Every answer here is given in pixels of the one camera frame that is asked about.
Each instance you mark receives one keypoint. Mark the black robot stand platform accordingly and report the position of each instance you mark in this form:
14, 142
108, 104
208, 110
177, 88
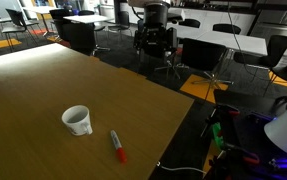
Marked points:
239, 100

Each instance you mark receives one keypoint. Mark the white ceramic mug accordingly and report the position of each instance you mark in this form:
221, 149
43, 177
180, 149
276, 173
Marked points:
76, 125

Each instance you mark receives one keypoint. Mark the white marker with red cap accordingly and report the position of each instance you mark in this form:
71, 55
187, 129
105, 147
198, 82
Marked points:
118, 146

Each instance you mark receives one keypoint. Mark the grey metal cabinet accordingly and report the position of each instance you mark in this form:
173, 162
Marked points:
283, 20

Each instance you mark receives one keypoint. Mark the white kitchen counter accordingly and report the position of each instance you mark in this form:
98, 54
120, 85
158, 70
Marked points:
216, 16

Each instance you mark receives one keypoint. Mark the green plastic part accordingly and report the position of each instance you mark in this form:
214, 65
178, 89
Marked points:
217, 133

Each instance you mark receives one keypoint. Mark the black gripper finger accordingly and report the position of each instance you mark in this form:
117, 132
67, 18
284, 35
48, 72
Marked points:
168, 40
144, 40

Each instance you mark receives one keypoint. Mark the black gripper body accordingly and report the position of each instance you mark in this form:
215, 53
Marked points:
156, 16

